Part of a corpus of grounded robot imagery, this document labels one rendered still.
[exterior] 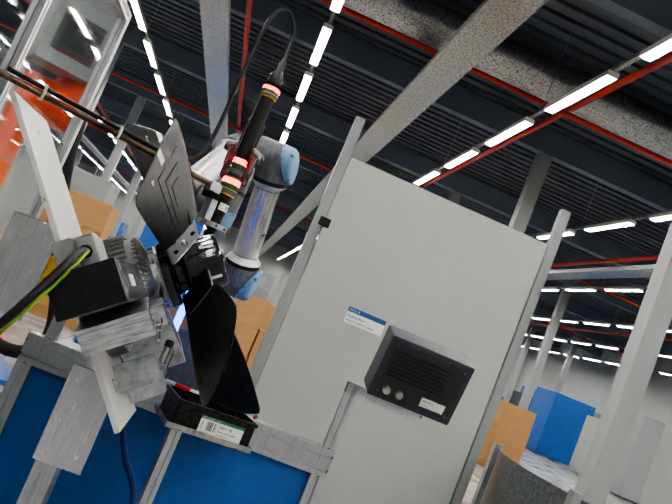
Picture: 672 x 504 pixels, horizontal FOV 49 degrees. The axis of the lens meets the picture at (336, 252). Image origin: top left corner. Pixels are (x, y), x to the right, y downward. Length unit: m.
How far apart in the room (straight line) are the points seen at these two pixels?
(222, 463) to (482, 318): 1.95
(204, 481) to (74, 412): 0.66
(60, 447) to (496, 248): 2.64
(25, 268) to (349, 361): 2.25
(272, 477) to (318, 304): 1.54
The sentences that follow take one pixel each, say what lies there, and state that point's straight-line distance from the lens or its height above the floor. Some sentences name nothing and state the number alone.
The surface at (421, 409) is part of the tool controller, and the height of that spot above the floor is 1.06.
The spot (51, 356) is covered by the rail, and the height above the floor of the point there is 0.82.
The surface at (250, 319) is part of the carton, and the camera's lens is 9.25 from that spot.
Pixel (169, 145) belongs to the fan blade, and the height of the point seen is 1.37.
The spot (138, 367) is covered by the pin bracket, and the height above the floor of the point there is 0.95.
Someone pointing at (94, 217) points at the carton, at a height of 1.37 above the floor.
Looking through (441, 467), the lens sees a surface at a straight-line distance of 3.79.
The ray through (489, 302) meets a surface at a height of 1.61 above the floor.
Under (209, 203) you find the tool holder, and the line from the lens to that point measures 1.72.
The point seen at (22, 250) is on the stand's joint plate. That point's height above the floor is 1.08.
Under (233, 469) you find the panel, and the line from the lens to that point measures 2.16.
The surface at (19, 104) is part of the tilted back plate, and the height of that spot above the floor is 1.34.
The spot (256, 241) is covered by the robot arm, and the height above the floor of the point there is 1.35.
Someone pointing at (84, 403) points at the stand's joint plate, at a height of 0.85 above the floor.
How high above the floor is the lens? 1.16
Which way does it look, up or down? 6 degrees up
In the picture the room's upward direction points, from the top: 22 degrees clockwise
